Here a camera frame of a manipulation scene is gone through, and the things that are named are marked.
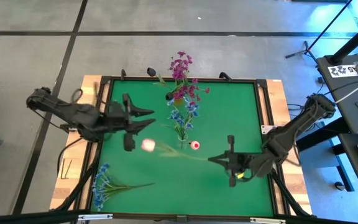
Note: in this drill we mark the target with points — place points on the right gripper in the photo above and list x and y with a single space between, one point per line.
242 161

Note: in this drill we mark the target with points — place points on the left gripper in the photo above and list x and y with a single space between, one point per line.
117 119

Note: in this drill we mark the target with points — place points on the black artificial tulip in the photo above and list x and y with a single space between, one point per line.
151 71
169 96

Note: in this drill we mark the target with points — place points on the purple artificial flower spray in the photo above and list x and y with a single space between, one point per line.
179 67
191 91

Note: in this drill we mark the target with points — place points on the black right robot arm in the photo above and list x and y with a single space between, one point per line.
294 127

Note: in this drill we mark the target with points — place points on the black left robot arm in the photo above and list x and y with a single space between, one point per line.
73 113

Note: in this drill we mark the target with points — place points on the clear glass vase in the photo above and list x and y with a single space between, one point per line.
182 144

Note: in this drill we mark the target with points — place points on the yellow glass vase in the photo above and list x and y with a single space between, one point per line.
179 102

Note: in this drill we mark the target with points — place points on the small yellow tag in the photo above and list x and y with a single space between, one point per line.
240 175

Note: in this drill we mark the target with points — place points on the green table mat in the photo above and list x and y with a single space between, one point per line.
222 193

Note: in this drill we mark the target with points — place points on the black table clamp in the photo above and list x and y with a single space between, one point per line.
225 75
123 74

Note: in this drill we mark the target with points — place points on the grey desk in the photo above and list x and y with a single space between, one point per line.
353 168
346 102

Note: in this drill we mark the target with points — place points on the white printed label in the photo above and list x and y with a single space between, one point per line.
340 71

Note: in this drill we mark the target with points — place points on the silver metal bracket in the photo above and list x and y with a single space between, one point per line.
267 221
95 216

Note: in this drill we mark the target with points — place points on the tall black post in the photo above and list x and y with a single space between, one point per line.
353 40

